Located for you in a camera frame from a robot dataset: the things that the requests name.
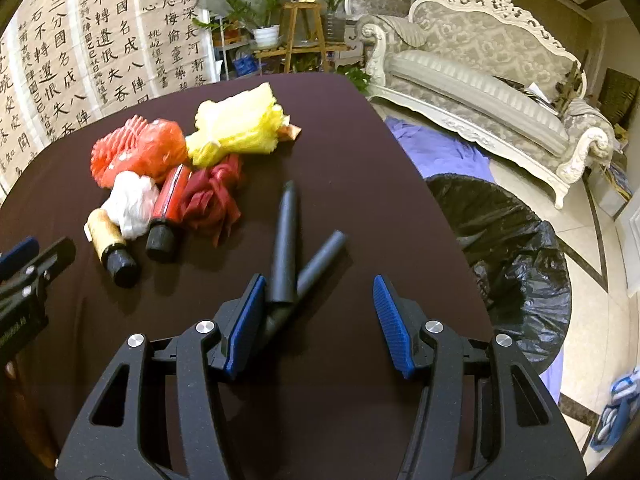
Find calligraphy wall hanging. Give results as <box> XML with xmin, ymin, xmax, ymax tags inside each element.
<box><xmin>0</xmin><ymin>0</ymin><xmax>213</xmax><ymax>201</ymax></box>

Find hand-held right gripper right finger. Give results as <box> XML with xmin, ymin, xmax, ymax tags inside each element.
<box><xmin>372</xmin><ymin>274</ymin><xmax>587</xmax><ymax>480</ymax></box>

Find dark woven panel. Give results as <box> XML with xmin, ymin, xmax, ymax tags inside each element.
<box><xmin>597</xmin><ymin>69</ymin><xmax>640</xmax><ymax>127</ymax></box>

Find low leafy green plant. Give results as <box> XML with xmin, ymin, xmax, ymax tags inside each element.
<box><xmin>337</xmin><ymin>64</ymin><xmax>373</xmax><ymax>95</ymax></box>

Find wooden plant stand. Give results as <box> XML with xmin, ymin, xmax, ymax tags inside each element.
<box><xmin>255</xmin><ymin>2</ymin><xmax>351</xmax><ymax>76</ymax></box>

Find ornate grey white sofa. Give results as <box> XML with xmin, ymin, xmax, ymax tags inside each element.
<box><xmin>357</xmin><ymin>0</ymin><xmax>616</xmax><ymax>209</ymax></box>

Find white plastic bag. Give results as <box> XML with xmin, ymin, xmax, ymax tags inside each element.
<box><xmin>101</xmin><ymin>171</ymin><xmax>160</xmax><ymax>241</ymax></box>

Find fern in white pot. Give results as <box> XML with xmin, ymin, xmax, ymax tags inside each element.
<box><xmin>192</xmin><ymin>0</ymin><xmax>321</xmax><ymax>51</ymax></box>

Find straight black tube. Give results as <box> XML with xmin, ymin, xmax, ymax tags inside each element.
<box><xmin>263</xmin><ymin>230</ymin><xmax>349</xmax><ymax>343</ymax></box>

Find dark red plastic bag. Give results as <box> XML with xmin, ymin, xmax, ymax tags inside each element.
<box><xmin>179</xmin><ymin>154</ymin><xmax>244</xmax><ymax>247</ymax></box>

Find blue white slipper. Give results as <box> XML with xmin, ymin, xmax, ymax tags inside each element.
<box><xmin>590</xmin><ymin>367</ymin><xmax>640</xmax><ymax>453</ymax></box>

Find tapered black tube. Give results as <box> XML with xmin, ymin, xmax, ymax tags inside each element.
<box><xmin>268</xmin><ymin>180</ymin><xmax>300</xmax><ymax>306</ymax></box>

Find red thread spool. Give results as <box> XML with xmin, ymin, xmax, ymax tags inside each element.
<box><xmin>145</xmin><ymin>164</ymin><xmax>193</xmax><ymax>262</ymax></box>

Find box with blue print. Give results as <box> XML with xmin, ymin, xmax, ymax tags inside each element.
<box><xmin>585</xmin><ymin>160</ymin><xmax>636</xmax><ymax>217</ymax></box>

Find beige tube black cap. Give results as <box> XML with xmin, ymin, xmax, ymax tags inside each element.
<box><xmin>86</xmin><ymin>207</ymin><xmax>141</xmax><ymax>288</ymax></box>

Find grey striped throw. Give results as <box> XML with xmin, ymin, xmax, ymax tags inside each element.
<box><xmin>375</xmin><ymin>14</ymin><xmax>417</xmax><ymax>42</ymax></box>

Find orange plastic bag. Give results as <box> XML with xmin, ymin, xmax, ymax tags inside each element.
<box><xmin>90</xmin><ymin>115</ymin><xmax>190</xmax><ymax>190</ymax></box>

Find black garbage bag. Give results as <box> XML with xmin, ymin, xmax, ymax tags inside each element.
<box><xmin>425</xmin><ymin>172</ymin><xmax>572</xmax><ymax>376</ymax></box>

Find ornate grey armchair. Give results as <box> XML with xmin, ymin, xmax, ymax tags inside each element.
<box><xmin>345</xmin><ymin>0</ymin><xmax>413</xmax><ymax>23</ymax></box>

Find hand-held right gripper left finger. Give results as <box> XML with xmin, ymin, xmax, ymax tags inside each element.
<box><xmin>54</xmin><ymin>274</ymin><xmax>268</xmax><ymax>480</ymax></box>

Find white door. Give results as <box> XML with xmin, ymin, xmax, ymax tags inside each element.
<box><xmin>615</xmin><ymin>195</ymin><xmax>640</xmax><ymax>286</ymax></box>

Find metal shelf rack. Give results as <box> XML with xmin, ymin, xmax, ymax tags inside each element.
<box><xmin>212</xmin><ymin>25</ymin><xmax>261</xmax><ymax>81</ymax></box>

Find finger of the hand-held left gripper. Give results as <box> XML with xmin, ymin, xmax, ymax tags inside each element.
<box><xmin>0</xmin><ymin>237</ymin><xmax>77</xmax><ymax>311</ymax></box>
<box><xmin>0</xmin><ymin>237</ymin><xmax>40</xmax><ymax>281</ymax></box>

